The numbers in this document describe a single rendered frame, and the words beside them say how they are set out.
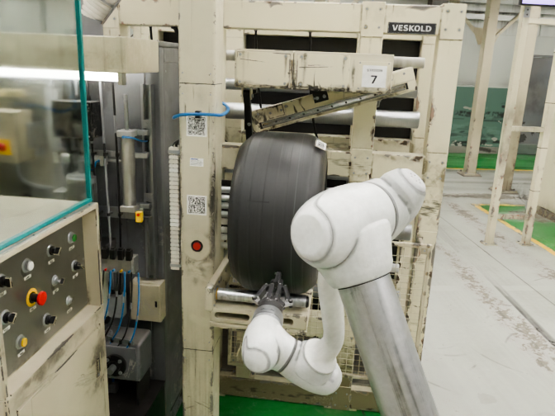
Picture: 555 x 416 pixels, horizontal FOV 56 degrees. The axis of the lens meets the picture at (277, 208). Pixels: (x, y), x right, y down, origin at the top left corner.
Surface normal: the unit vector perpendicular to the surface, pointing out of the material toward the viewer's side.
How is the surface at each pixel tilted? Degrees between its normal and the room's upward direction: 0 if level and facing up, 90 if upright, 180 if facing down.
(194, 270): 90
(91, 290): 90
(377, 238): 67
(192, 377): 90
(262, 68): 90
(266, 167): 44
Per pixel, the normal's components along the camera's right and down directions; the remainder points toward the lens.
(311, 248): -0.70, 0.03
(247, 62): -0.13, 0.26
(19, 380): 0.04, -0.96
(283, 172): -0.07, -0.45
